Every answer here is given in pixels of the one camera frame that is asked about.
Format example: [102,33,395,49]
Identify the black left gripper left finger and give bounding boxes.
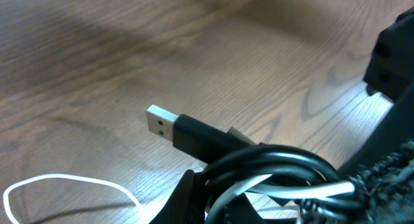
[148,169,259,224]

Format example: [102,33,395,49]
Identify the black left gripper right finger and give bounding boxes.
[300,84,414,224]

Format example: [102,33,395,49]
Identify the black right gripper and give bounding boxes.
[363,8,413,102]

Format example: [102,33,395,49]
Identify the white USB cable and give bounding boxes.
[2,174,356,224]

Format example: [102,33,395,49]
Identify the black USB cable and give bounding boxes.
[145,104,366,224]

